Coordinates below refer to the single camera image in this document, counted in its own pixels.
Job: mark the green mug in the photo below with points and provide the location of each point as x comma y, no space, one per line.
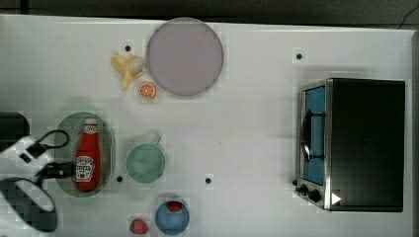
146,163

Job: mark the grey round plate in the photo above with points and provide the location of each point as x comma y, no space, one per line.
184,56

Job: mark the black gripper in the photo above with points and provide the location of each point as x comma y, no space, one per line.
55,170

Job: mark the blue bowl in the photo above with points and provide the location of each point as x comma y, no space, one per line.
172,223

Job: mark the peeled toy banana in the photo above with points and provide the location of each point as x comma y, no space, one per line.
129,67

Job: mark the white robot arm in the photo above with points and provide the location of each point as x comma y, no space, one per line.
27,209

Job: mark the orange slice toy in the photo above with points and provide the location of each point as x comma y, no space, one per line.
147,91

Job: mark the red ketchup bottle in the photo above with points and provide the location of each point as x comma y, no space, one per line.
88,158

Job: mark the toy strawberry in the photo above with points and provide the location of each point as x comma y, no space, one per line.
138,227

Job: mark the red toy tomato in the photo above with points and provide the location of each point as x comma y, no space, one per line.
174,206

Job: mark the green oval strainer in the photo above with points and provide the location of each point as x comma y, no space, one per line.
74,125

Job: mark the silver toaster oven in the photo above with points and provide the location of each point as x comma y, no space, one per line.
351,144

